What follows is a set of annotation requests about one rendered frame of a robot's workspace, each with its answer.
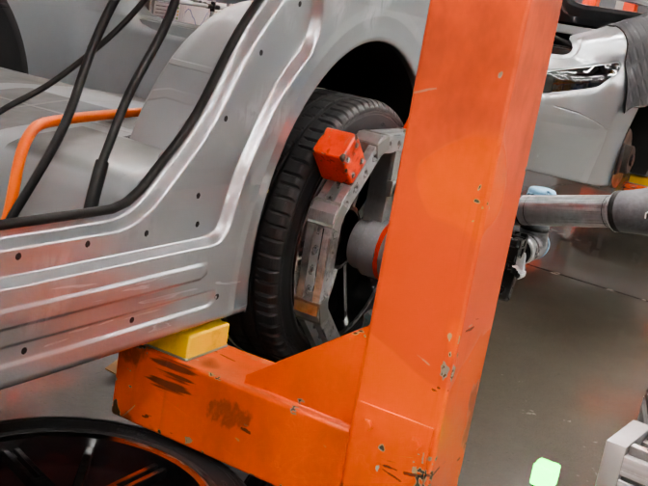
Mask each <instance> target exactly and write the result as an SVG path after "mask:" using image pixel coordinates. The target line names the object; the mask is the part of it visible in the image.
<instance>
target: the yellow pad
mask: <svg viewBox="0 0 648 486"><path fill-rule="evenodd" d="M229 327H230V324H229V323H227V322H224V321H222V320H216V321H213V322H210V323H207V324H204V325H201V326H198V327H195V328H192V329H189V330H186V331H183V332H180V333H177V334H174V335H171V336H168V337H163V338H161V339H158V340H155V341H152V342H149V343H146V344H143V345H145V346H147V347H150V348H152V349H155V350H157V351H160V352H163V353H165V354H168V355H170V356H173V357H175V358H178V359H180V360H183V361H185V362H189V361H191V360H194V359H197V358H198V357H201V356H204V355H206V354H209V353H212V352H214V351H217V350H220V349H222V348H225V347H228V344H227V341H228V334H229Z"/></svg>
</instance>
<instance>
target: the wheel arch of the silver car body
mask: <svg viewBox="0 0 648 486"><path fill-rule="evenodd" d="M417 71H418V69H417V67H416V65H415V63H414V61H413V59H412V57H411V56H410V54H409V53H408V52H407V50H406V49H405V48H404V47H403V46H402V45H401V44H400V43H398V42H397V41H395V40H392V39H389V38H384V37H375V38H370V39H367V40H363V41H361V42H359V43H357V44H355V45H354V46H352V47H351V48H349V49H348V50H347V51H346V52H344V53H343V54H342V55H341V56H340V57H339V58H338V59H337V60H336V61H335V62H334V63H333V64H332V65H331V66H330V67H329V69H328V70H327V71H326V72H325V73H324V75H323V76H322V77H321V79H320V80H319V81H318V83H317V84H316V86H315V87H314V88H313V90H312V91H311V93H310V95H309V97H308V98H307V100H306V102H305V104H304V105H303V107H302V109H301V111H300V112H299V114H298V116H297V118H296V120H295V122H294V124H295V123H296V121H297V119H298V117H299V116H300V114H301V112H302V110H303V108H304V107H305V105H306V103H307V102H308V100H309V98H310V97H311V95H312V93H313V92H314V90H315V89H316V87H317V88H323V89H327V90H331V91H336V92H341V93H345V94H350V95H357V96H361V97H366V98H371V99H375V100H378V101H381V102H384V103H385V104H387V105H388V106H390V107H391V108H392V109H393V111H394V112H395V113H396V114H397V115H398V117H399V118H400V119H401V121H402V122H403V124H404V125H405V123H406V121H407V120H408V117H409V113H410V107H411V102H412V96H413V91H414V87H415V81H416V76H417ZM294 124H293V125H292V127H291V129H290V131H289V133H288V136H287V138H286V140H285V142H284V145H283V148H282V151H281V153H280V156H279V158H278V161H277V163H276V166H275V169H274V172H275V170H276V167H277V165H278V162H279V159H280V157H281V154H282V152H283V149H284V146H285V143H286V141H287V139H288V137H289V135H290V132H291V130H292V128H293V126H294ZM274 172H273V174H272V176H271V179H270V182H269V185H268V189H267V192H266V195H265V198H264V202H263V205H262V209H263V207H264V203H265V199H266V196H267V193H268V190H269V187H270V183H271V180H272V177H273V175H274ZM262 209H261V212H260V215H259V219H258V223H257V228H256V236H255V241H254V246H255V242H256V237H257V229H258V225H259V221H260V217H261V213H262ZM254 246H253V250H252V256H251V262H250V268H249V276H248V285H247V299H246V308H247V305H248V291H249V279H250V271H251V264H252V258H253V252H254Z"/></svg>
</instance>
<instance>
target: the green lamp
mask: <svg viewBox="0 0 648 486"><path fill-rule="evenodd" d="M559 471H560V465H559V464H557V463H554V462H552V461H549V460H546V459H544V458H540V459H538V461H537V462H536V463H535V464H534V465H533V469H532V473H531V477H530V481H529V482H530V484H532V485H535V486H554V485H555V484H556V482H557V479H558V475H559Z"/></svg>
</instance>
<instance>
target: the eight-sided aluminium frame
mask: <svg viewBox="0 0 648 486"><path fill-rule="evenodd" d="M405 133H406V128H400V127H397V128H389V129H373V130H367V129H363V130H359V131H358V133H357V135H358V138H359V141H360V145H361V148H362V151H363V154H364V160H365V164H364V166H363V168H362V169H361V171H360V172H359V174H358V176H357V177H356V179H355V181H354V182H353V184H352V185H347V184H343V183H340V182H336V181H332V180H329V179H328V180H327V181H326V183H325V185H324V186H323V188H322V189H321V191H320V193H319V194H318V196H317V197H314V200H313V203H312V205H311V207H310V213H309V215H308V218H307V222H308V224H307V230H306V236H305V243H304V249H303V254H302V260H301V266H300V272H299V278H298V283H297V289H296V294H295V295H294V307H293V309H294V311H295V317H297V318H298V320H299V322H300V324H301V326H302V328H303V330H304V332H305V334H306V336H307V338H308V340H309V342H310V345H311V348H313V347H315V346H317V345H320V344H322V343H325V342H327V341H330V340H332V339H335V338H339V337H340V335H339V333H338V329H337V327H336V325H335V322H334V320H333V318H332V316H331V314H330V312H329V309H328V300H329V295H330V289H331V283H332V277H333V273H334V267H335V261H336V255H337V250H338V240H339V234H340V229H341V225H342V222H343V219H344V217H345V215H346V213H347V211H348V210H349V208H350V206H351V205H352V203H353V201H354V200H355V199H356V197H357V196H358V194H359V192H360V191H361V189H362V188H363V186H364V184H365V182H366V180H367V179H368V177H369V175H370V174H371V172H372V170H373V169H374V167H375V165H376V164H377V162H378V160H379V159H380V157H381V156H382V155H383V154H384V153H392V152H394V151H396V150H400V151H402V149H403V144H404V138H405ZM323 229H324V233H323V239H322V244H321V250H320V256H319V261H318V255H319V249H320V243H321V238H322V232H323ZM317 261H318V267H317V273H316V279H315V285H314V290H313V292H312V289H313V284H314V278H315V272H316V266H317Z"/></svg>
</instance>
